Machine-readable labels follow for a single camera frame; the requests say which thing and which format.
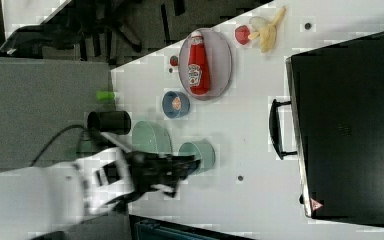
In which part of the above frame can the red ketchup bottle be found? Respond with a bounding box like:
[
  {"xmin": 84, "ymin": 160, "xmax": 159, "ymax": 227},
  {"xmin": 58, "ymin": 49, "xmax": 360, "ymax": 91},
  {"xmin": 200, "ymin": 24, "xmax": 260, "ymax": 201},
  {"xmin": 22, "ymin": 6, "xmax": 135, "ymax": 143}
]
[{"xmin": 188, "ymin": 31, "xmax": 211, "ymax": 95}]

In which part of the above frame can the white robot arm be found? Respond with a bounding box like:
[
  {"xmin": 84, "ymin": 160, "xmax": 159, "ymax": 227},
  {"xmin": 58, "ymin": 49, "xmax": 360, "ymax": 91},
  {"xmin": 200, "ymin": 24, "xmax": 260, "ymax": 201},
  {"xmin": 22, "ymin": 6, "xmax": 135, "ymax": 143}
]
[{"xmin": 0, "ymin": 147, "xmax": 200, "ymax": 240}]

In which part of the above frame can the yellow banana toy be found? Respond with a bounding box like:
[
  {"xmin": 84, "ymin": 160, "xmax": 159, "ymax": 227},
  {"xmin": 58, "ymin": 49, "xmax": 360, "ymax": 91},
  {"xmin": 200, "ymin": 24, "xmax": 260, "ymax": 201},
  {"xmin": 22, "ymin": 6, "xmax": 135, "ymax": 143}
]
[{"xmin": 248, "ymin": 6, "xmax": 286, "ymax": 53}]

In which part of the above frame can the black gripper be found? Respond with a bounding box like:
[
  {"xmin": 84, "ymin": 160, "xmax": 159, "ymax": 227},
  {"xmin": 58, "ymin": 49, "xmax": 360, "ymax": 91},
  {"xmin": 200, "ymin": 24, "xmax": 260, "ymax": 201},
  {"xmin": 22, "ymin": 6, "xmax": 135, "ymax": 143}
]
[{"xmin": 125, "ymin": 151, "xmax": 201, "ymax": 203}]

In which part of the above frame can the oven door with black handle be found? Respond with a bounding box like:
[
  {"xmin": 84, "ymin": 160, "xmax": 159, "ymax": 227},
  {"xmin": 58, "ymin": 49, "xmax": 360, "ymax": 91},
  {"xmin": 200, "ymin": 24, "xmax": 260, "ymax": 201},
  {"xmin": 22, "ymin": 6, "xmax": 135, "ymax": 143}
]
[{"xmin": 269, "ymin": 57, "xmax": 312, "ymax": 218}]

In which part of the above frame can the small red strawberry toy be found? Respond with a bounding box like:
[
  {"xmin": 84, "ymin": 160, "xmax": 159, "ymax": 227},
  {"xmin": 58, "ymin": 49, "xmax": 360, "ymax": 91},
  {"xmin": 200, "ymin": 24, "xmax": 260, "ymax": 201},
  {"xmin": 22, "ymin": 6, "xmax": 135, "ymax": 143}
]
[{"xmin": 169, "ymin": 55, "xmax": 179, "ymax": 67}]

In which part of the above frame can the grey round plate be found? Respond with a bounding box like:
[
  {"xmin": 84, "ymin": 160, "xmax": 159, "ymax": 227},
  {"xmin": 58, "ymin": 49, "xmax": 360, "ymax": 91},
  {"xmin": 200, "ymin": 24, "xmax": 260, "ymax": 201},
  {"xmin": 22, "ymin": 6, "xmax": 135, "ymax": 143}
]
[{"xmin": 178, "ymin": 28, "xmax": 232, "ymax": 101}]

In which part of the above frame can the green oval colander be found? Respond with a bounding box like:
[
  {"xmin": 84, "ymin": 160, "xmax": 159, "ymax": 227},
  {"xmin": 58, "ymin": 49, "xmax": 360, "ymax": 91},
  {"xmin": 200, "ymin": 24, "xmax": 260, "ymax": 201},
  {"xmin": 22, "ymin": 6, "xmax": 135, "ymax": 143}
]
[{"xmin": 132, "ymin": 121, "xmax": 172, "ymax": 154}]

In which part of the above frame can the large red strawberry toy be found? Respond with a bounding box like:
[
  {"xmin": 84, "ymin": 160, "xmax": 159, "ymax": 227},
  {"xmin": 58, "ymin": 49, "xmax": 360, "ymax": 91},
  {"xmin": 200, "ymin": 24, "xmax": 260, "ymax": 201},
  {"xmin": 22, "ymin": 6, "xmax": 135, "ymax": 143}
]
[{"xmin": 235, "ymin": 25, "xmax": 250, "ymax": 45}]

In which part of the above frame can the bright green object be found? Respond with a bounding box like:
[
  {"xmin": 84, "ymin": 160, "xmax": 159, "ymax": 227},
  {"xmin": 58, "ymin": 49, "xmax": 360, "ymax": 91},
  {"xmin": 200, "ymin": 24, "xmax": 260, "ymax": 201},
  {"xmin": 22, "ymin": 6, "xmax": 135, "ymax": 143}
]
[{"xmin": 95, "ymin": 91, "xmax": 116, "ymax": 101}]

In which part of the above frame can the orange slice toy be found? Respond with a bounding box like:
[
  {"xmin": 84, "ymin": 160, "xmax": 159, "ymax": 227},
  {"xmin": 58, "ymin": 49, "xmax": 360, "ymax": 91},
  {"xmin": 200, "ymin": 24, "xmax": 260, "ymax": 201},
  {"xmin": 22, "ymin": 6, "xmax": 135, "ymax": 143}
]
[{"xmin": 172, "ymin": 97, "xmax": 181, "ymax": 111}]

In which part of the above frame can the blue small bowl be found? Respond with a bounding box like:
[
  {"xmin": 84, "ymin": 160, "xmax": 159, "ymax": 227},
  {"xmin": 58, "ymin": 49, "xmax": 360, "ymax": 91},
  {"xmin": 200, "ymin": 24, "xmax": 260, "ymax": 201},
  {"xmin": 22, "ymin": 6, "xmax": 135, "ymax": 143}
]
[{"xmin": 162, "ymin": 91, "xmax": 190, "ymax": 119}]

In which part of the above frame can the green cup with handle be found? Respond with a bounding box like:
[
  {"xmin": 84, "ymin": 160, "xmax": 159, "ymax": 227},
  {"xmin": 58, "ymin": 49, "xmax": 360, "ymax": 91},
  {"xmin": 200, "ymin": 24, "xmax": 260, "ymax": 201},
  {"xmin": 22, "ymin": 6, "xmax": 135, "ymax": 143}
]
[{"xmin": 178, "ymin": 139, "xmax": 216, "ymax": 175}]

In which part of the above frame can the black toaster oven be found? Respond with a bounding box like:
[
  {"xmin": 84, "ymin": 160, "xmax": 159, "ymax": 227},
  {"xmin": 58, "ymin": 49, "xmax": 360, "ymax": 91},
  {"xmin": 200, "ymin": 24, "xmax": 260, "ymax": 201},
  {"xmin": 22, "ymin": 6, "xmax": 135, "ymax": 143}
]
[{"xmin": 286, "ymin": 31, "xmax": 384, "ymax": 227}]

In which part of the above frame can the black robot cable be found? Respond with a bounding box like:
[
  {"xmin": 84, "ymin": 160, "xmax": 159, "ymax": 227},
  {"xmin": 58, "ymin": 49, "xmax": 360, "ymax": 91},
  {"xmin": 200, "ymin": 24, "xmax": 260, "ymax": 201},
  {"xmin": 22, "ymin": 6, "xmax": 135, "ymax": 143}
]
[{"xmin": 29, "ymin": 124, "xmax": 89, "ymax": 168}]

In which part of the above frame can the small black cylinder cup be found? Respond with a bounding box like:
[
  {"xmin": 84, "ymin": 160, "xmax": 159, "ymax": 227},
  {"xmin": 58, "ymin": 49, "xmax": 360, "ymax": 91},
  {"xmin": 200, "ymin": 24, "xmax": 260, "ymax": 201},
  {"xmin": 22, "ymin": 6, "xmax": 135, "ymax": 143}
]
[{"xmin": 87, "ymin": 111, "xmax": 131, "ymax": 135}]

